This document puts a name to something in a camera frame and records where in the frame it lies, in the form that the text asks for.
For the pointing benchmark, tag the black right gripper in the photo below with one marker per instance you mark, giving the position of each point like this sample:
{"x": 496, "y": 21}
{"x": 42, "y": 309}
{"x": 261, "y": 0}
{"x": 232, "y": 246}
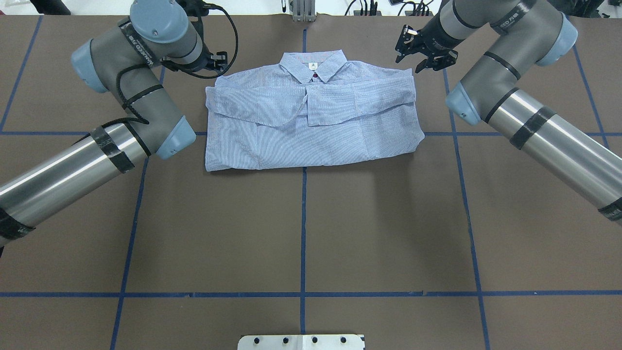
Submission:
{"x": 432, "y": 43}

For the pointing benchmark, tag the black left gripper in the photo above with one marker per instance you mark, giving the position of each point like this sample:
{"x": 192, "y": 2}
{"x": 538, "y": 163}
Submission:
{"x": 214, "y": 61}

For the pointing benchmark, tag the light blue striped shirt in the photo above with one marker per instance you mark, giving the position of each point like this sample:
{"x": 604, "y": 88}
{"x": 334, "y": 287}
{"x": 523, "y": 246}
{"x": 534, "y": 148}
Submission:
{"x": 310, "y": 109}

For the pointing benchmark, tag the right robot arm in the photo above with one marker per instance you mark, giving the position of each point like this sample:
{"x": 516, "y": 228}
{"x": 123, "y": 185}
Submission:
{"x": 531, "y": 35}

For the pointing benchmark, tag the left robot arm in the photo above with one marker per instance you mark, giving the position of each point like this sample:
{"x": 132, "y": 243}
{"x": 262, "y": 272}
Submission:
{"x": 120, "y": 63}

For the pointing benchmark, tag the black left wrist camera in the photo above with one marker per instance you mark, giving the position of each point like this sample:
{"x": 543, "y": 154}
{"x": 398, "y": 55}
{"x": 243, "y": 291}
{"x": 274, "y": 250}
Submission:
{"x": 195, "y": 8}

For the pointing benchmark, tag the grey aluminium frame post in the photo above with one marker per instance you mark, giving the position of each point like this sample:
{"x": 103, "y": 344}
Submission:
{"x": 303, "y": 10}

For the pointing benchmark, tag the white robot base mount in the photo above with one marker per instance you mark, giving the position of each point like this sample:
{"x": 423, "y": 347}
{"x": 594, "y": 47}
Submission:
{"x": 302, "y": 342}

